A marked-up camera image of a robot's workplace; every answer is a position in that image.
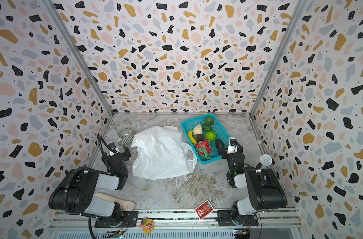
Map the teal plastic basket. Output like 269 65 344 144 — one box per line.
181 114 231 164

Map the bright green lime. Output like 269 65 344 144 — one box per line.
205 130 216 142

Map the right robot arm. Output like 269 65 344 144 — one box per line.
215 137 287 226

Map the aluminium rail frame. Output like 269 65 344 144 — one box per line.
48 208 306 239

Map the pink yellow flower toy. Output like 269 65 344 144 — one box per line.
139 217 155 234

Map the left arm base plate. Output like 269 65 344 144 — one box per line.
94 211 139 229

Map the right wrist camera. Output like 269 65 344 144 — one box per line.
227 137 240 154

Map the yellow banana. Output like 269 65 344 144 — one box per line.
188 130 197 146

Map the red dragon fruit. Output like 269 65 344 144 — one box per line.
195 140 211 160

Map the dark brown fruit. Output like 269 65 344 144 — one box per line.
196 134 204 142

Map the red card pack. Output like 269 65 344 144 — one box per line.
194 200 214 221

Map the beige wooden pestle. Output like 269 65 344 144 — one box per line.
94 192 135 212

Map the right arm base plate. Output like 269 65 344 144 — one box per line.
216 210 259 227

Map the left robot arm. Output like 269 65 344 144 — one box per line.
48 146 136 228

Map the cream cauliflower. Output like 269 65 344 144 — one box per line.
193 124 203 135

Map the small green vegetable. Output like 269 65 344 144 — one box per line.
202 123 213 132

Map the dark green avocado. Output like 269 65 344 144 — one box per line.
204 116 215 125

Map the white plastic bag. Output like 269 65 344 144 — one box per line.
131 125 197 180

